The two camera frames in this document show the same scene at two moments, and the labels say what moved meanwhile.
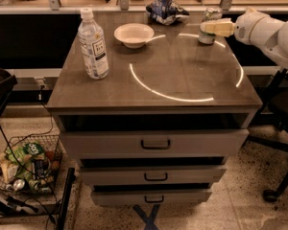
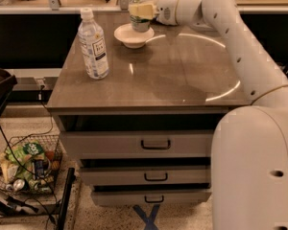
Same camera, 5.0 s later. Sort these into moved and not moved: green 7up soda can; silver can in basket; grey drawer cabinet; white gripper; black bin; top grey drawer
Moved: green 7up soda can; white gripper
Not moved: silver can in basket; black bin; top grey drawer; grey drawer cabinet
